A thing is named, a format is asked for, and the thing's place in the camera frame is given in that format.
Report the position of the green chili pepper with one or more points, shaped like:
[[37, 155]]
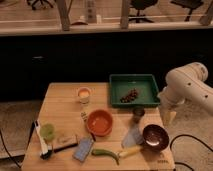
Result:
[[103, 152]]

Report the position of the green cup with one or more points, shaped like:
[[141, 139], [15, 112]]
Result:
[[47, 132]]

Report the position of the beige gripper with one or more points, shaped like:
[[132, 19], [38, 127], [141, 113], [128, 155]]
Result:
[[168, 112]]

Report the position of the white handled brush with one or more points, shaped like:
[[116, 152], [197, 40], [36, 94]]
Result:
[[44, 148]]

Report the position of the orange bowl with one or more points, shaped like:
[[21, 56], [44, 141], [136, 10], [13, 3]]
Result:
[[99, 122]]

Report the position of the black handled tool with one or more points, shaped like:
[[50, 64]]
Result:
[[50, 150]]

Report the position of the dark grape bunch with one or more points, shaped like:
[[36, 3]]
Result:
[[130, 96]]

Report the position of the small metal cup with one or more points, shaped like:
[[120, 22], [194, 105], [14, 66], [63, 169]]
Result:
[[138, 113]]

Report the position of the green plastic tray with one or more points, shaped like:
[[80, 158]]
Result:
[[128, 90]]

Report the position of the orange cup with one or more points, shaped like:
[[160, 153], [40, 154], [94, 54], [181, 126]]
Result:
[[83, 95]]

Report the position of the dark brown bowl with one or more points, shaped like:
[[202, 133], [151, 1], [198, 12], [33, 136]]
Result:
[[155, 137]]

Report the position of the blue sponge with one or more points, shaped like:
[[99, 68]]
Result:
[[83, 149]]

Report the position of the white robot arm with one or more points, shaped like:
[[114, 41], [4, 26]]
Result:
[[185, 83]]

